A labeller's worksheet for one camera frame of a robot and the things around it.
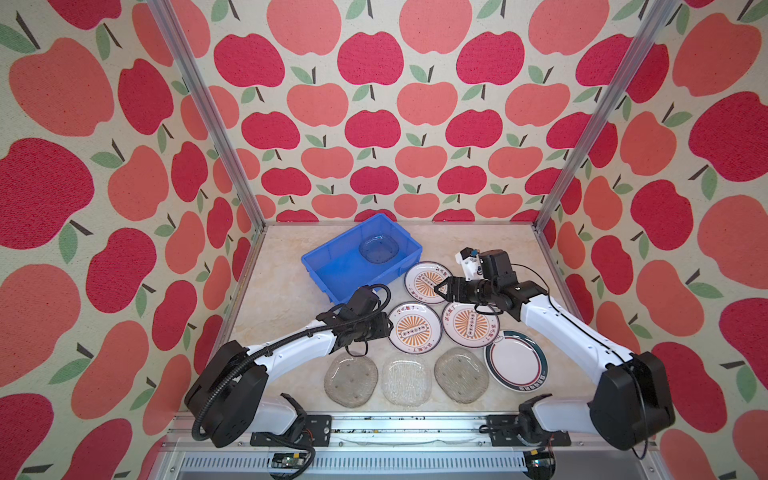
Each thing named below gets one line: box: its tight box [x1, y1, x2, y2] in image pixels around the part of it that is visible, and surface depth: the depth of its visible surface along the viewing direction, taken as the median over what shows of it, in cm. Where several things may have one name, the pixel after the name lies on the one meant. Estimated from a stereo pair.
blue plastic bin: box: [301, 213, 423, 304], surface depth 110 cm
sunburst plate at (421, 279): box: [404, 261, 452, 304], surface depth 106 cm
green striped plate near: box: [484, 330, 549, 393], surface depth 86 cm
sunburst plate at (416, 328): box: [389, 302, 442, 355], surface depth 94 cm
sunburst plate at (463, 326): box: [442, 302, 500, 348], surface depth 92 cm
